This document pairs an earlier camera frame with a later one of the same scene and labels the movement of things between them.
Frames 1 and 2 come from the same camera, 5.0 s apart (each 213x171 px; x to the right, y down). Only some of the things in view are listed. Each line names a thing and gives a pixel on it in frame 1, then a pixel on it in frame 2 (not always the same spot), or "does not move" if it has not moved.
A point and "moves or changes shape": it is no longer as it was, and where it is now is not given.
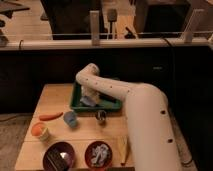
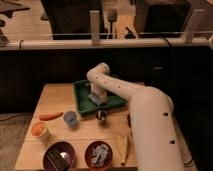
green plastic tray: x=76 y=95 moves or changes shape
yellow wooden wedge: x=122 y=147 does not move
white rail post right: x=188 y=36 does not move
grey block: x=87 y=101 moves or changes shape
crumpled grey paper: x=100 y=153 does not move
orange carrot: x=50 y=117 does not move
